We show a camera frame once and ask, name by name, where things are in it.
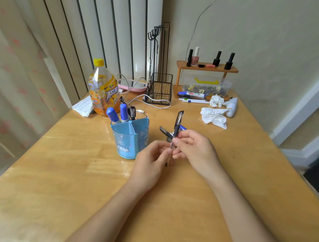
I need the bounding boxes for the black gel pen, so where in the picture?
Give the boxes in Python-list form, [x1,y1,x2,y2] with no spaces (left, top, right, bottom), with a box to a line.
[165,111,184,167]

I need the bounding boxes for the person's left forearm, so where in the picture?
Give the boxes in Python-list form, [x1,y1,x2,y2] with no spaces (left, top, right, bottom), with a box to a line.
[65,181,156,242]

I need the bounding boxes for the clear plastic box of clips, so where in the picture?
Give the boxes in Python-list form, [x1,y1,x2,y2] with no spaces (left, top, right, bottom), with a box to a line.
[181,74,233,98]

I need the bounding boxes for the black wire basket stand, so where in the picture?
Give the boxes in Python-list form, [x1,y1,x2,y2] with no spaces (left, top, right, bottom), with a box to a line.
[144,22,174,106]

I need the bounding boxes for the person's left hand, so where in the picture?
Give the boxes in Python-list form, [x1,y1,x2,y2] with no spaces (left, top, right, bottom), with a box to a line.
[128,140,174,193]

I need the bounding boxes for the small crumpled white tissue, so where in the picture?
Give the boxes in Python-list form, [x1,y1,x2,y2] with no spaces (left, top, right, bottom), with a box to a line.
[209,94,225,108]

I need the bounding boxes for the white folded napkin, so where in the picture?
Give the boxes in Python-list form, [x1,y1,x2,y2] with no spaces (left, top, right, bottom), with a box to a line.
[71,95,94,118]

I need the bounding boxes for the person's right hand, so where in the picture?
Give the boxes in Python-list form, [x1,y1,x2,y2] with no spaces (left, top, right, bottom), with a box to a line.
[171,129,223,182]

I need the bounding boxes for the white handheld device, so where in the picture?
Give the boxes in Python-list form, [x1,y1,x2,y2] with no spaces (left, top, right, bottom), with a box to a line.
[221,97,239,119]

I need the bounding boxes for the black marker pen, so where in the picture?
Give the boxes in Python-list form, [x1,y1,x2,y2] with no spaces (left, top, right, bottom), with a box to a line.
[177,94,208,101]

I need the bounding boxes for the blue cartoon pen holder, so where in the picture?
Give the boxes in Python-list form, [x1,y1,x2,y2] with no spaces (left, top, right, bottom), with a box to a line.
[110,112,150,160]

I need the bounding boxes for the small wooden shelf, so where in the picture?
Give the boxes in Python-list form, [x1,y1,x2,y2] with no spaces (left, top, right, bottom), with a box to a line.
[173,60,239,102]

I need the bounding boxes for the person's right forearm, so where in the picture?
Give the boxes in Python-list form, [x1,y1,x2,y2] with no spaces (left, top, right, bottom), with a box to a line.
[204,166,276,242]

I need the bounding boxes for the black capped pen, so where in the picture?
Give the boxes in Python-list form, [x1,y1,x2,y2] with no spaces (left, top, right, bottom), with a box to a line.
[159,126,174,143]

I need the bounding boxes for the pink nail polish bottle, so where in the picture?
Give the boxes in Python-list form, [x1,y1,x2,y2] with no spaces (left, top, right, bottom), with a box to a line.
[191,46,200,67]

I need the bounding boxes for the blue capped marker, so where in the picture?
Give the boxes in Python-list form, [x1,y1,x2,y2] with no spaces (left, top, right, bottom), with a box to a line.
[106,107,120,124]
[120,103,129,123]

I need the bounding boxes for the white marker with blue cap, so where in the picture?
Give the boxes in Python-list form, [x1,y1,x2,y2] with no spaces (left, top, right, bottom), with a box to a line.
[177,91,206,98]

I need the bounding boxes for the floral sheer curtain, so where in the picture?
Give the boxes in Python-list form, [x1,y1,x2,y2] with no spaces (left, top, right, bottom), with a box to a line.
[0,0,73,176]

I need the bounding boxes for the white charging cable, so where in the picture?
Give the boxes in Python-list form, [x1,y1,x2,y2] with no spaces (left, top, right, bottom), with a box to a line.
[114,73,172,113]

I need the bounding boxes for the white vertical blinds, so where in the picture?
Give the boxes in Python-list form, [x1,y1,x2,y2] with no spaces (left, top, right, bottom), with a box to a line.
[15,0,164,106]

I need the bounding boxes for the large crumpled white tissue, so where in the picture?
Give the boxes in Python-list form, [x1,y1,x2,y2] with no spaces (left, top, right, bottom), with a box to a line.
[200,107,229,130]

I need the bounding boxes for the dark floor mat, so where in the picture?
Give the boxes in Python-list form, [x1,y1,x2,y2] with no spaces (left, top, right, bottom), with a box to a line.
[303,160,319,193]

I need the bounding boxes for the orange drink bottle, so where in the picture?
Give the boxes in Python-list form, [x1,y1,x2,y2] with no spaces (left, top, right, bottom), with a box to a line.
[88,58,120,117]

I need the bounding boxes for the white marker pen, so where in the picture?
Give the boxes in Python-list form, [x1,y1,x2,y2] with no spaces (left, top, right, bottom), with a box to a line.
[178,98,210,104]

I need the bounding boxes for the pink and white tray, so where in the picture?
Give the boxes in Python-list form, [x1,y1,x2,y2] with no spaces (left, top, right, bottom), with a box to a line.
[117,77,148,93]

